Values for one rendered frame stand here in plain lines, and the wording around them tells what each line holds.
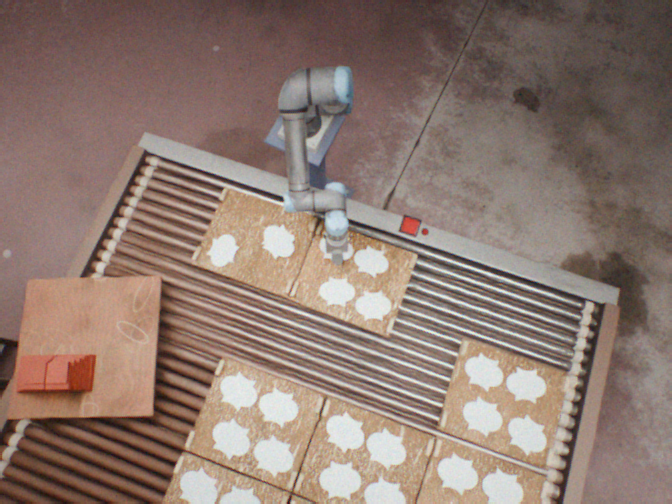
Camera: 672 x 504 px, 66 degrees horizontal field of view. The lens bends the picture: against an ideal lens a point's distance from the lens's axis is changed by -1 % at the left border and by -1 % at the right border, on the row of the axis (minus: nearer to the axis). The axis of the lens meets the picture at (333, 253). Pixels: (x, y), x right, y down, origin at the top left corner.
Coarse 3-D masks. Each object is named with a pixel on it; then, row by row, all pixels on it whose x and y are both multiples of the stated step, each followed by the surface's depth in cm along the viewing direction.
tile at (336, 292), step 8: (336, 280) 205; (344, 280) 205; (320, 288) 204; (328, 288) 204; (336, 288) 204; (344, 288) 204; (352, 288) 204; (328, 296) 203; (336, 296) 203; (344, 296) 203; (352, 296) 203; (328, 304) 202; (336, 304) 203; (344, 304) 202
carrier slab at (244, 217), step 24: (240, 192) 217; (216, 216) 214; (240, 216) 214; (264, 216) 214; (288, 216) 214; (312, 216) 214; (240, 240) 211; (240, 264) 208; (264, 264) 208; (288, 264) 208; (264, 288) 205
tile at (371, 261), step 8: (368, 248) 209; (360, 256) 208; (368, 256) 208; (376, 256) 208; (360, 264) 207; (368, 264) 207; (376, 264) 207; (384, 264) 207; (368, 272) 206; (376, 272) 206
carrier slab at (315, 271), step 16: (320, 240) 211; (352, 240) 211; (368, 240) 211; (320, 256) 209; (352, 256) 209; (384, 256) 209; (400, 256) 209; (304, 272) 207; (320, 272) 207; (336, 272) 207; (352, 272) 207; (384, 272) 207; (400, 272) 207; (304, 288) 205; (368, 288) 205; (384, 288) 205; (400, 288) 205; (304, 304) 203; (320, 304) 203; (352, 304) 203; (400, 304) 203; (352, 320) 201; (368, 320) 201; (384, 320) 201
